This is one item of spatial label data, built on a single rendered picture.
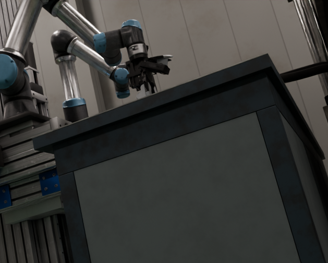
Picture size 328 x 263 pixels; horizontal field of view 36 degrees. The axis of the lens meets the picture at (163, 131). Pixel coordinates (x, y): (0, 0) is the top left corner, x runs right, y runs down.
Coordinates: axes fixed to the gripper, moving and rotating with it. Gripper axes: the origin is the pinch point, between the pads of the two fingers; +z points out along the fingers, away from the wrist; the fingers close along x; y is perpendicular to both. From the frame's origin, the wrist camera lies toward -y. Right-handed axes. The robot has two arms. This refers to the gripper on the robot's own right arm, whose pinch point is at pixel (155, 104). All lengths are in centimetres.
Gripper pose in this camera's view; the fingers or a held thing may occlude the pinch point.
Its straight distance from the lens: 191.5
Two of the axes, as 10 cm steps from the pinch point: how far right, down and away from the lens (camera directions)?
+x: -3.6, -1.6, -9.2
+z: 2.3, 9.4, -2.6
